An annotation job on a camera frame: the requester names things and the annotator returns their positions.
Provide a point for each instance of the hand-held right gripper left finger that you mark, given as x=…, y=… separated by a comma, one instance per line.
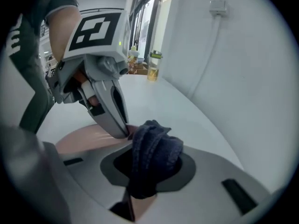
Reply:
x=81, y=190

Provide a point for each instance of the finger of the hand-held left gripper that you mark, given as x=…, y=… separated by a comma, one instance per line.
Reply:
x=105, y=120

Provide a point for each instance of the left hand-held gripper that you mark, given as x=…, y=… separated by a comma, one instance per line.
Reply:
x=98, y=29

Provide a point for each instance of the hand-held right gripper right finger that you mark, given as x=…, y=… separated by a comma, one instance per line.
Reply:
x=205, y=195

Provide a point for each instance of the big pink plate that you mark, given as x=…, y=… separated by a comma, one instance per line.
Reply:
x=93, y=139

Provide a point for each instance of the dark blue cloth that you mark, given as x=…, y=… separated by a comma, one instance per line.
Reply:
x=155, y=157

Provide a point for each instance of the person's left forearm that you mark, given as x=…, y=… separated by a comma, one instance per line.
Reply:
x=61, y=31

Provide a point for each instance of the person's left hand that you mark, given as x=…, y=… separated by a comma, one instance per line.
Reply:
x=93, y=100

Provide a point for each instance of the brown cardboard box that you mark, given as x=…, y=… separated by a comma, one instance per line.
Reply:
x=142, y=69

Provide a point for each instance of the white and yellow cup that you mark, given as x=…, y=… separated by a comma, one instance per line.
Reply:
x=133, y=59

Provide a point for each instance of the yellow drink bottle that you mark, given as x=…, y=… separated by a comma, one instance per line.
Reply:
x=154, y=65

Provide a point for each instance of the person's dark printed T-shirt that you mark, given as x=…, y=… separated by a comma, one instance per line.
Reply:
x=35, y=55

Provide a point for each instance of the black window frame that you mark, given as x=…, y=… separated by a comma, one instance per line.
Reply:
x=137, y=10

